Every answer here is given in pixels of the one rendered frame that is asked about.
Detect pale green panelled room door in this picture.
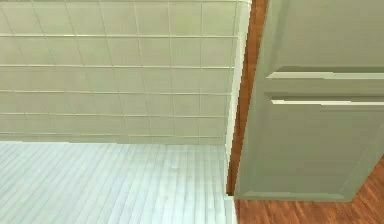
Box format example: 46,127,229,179
234,0,384,203

